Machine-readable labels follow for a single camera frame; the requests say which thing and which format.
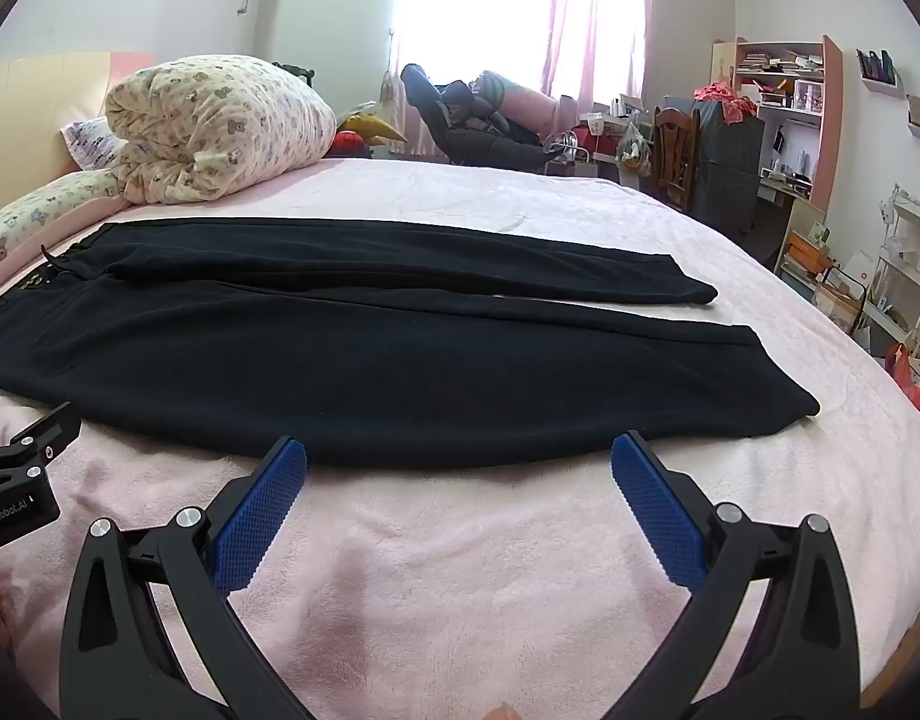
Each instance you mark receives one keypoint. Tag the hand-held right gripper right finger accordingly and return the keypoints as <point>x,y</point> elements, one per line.
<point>655,510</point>

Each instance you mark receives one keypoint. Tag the black pants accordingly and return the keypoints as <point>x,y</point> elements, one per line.
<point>355,375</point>

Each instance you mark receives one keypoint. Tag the red plush toy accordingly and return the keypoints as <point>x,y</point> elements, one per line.
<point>347,144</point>

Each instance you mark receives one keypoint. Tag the red cloth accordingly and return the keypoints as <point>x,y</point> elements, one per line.
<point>722,101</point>

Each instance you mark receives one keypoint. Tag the yellow plush toy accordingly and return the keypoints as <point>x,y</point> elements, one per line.
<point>374,127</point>

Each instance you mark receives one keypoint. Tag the white rack cart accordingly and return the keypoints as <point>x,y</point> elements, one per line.
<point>906,270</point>

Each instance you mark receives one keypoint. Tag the long bear print bolster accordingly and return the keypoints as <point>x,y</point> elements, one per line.
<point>33,214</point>

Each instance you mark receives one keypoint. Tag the white box with red dot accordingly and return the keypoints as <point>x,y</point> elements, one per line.
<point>857,271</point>

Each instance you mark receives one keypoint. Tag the clear plastic bag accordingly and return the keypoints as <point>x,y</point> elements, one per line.
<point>631,146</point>

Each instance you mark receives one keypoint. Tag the pink bookshelf desk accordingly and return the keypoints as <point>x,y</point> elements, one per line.
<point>827,127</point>

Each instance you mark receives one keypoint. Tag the purple print pillow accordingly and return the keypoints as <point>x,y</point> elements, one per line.
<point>89,139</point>

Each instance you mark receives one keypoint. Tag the low wooden shelf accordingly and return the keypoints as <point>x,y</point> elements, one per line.
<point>797,251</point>

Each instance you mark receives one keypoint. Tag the orange shopping bag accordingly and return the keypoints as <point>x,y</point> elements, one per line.
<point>913,382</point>

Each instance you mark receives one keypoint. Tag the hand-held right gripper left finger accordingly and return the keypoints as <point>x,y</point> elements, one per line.
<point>261,510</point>

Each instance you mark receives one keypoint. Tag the wooden chair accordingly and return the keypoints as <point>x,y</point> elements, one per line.
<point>674,157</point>

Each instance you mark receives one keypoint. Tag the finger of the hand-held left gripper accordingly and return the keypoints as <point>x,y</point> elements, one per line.
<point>44,439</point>

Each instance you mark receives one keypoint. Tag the folded bear print quilt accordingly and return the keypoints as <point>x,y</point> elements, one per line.
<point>220,127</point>

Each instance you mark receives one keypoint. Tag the cream and pink headboard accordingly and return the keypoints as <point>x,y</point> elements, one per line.
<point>25,101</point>

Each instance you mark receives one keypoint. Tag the pink bed blanket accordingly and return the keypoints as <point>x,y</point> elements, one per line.
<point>467,577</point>

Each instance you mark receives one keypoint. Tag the pink curtain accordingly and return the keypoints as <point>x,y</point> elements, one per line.
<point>599,15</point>

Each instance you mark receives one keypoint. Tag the dark fabric wardrobe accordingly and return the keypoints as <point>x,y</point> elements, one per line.
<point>726,165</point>

